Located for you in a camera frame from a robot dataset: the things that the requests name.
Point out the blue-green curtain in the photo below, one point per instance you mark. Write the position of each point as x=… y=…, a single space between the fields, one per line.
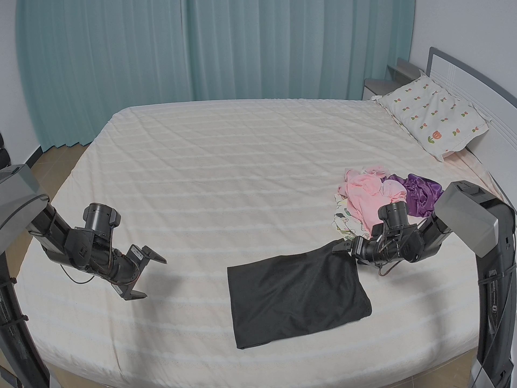
x=121 y=55

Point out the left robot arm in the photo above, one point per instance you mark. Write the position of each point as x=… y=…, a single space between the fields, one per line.
x=72 y=249

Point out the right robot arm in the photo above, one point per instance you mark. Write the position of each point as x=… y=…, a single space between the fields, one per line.
x=464 y=212

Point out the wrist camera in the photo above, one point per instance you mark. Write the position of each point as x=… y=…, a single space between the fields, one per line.
x=383 y=212
x=115 y=218

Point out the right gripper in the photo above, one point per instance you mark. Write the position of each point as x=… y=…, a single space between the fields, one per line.
x=362 y=249

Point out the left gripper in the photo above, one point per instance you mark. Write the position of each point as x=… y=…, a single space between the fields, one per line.
x=125 y=271

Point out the purple garment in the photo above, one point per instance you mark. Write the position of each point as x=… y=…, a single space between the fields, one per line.
x=420 y=194

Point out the white printed garment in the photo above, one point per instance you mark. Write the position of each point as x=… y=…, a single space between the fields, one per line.
x=343 y=224

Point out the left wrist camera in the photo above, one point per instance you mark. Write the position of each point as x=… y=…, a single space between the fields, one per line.
x=115 y=218

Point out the black T-shirt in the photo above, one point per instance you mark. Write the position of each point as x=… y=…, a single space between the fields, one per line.
x=291 y=297

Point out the grey white bedside table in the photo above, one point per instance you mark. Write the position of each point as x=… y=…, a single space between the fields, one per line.
x=373 y=89

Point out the white printed pillow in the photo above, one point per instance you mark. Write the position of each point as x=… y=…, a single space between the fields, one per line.
x=432 y=113

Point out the pink garment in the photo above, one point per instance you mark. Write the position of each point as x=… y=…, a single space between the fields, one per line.
x=363 y=200

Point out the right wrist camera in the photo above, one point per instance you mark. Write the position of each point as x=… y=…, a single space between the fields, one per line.
x=383 y=212

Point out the bed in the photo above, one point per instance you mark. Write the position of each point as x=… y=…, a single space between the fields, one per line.
x=242 y=156

